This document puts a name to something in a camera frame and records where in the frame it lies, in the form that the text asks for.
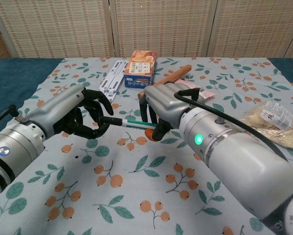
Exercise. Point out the bamboo folding screen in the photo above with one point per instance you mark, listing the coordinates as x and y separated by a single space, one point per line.
161 27

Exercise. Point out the floral patterned tablecloth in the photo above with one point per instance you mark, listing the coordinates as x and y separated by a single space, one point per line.
136 195

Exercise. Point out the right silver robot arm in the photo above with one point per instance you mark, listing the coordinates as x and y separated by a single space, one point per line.
234 151

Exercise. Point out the white folded metal stand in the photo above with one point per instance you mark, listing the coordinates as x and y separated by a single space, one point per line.
112 78

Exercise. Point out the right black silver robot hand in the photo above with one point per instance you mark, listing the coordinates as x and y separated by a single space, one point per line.
165 102

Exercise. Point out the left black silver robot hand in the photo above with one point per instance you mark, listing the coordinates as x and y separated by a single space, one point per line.
60 107

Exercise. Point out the pink white plastic packet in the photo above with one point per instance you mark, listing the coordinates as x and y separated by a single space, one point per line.
205 94

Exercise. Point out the green white marker body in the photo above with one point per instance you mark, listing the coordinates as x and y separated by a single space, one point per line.
136 123

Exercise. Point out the beige snack bag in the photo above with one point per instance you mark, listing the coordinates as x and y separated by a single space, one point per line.
271 122

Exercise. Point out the wooden rolling pin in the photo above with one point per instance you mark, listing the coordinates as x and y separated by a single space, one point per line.
175 74

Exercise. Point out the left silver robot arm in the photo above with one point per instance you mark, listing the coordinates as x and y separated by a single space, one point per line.
14 149

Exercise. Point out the orange biscuit box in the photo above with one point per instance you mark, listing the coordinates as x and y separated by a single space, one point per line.
139 68

